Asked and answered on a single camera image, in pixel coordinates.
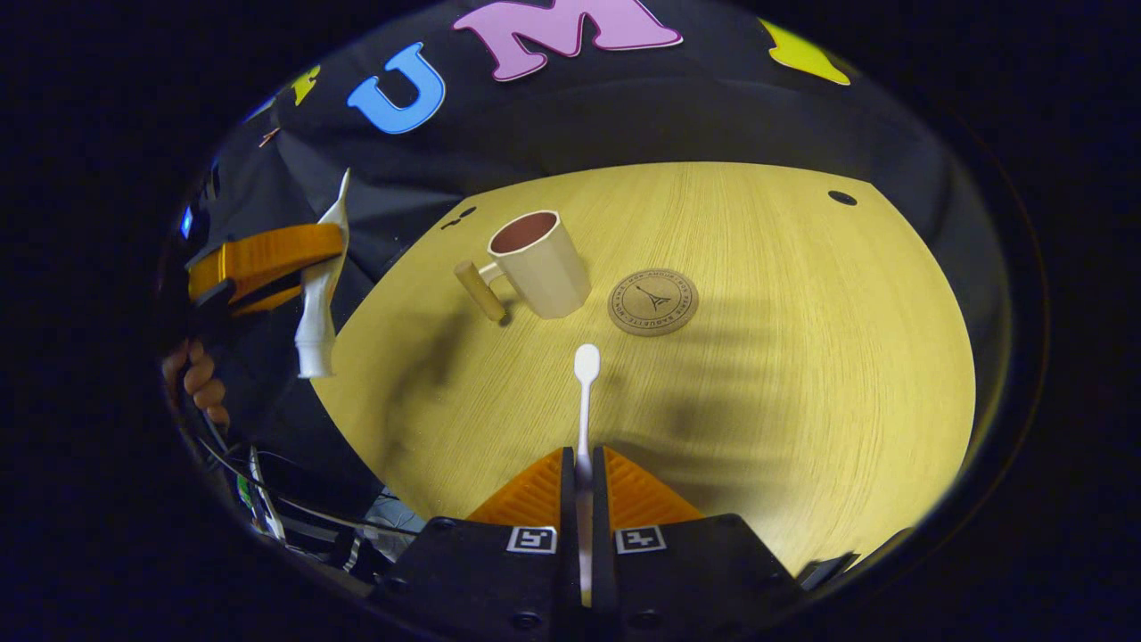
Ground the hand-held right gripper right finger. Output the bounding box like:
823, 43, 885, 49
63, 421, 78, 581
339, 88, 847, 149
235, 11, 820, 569
591, 446, 803, 639

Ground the black backdrop cloth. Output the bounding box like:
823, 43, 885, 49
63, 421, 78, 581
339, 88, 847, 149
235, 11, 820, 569
165, 0, 1017, 518

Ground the white toothpaste tube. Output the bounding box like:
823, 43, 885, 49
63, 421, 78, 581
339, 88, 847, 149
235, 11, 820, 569
294, 169, 351, 380

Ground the beige cup with wooden handle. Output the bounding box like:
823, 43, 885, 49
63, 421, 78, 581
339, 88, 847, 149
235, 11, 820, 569
455, 210, 592, 324

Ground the wooden desktop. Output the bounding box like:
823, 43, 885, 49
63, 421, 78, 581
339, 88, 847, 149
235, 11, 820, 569
308, 160, 977, 576

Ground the white toothbrush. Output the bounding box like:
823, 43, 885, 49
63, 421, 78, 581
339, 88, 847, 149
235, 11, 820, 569
573, 343, 601, 607

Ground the round brown coaster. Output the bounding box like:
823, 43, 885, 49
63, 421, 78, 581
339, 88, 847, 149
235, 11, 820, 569
608, 268, 700, 337

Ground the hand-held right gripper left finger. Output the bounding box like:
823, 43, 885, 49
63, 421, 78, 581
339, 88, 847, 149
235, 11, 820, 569
374, 447, 586, 638

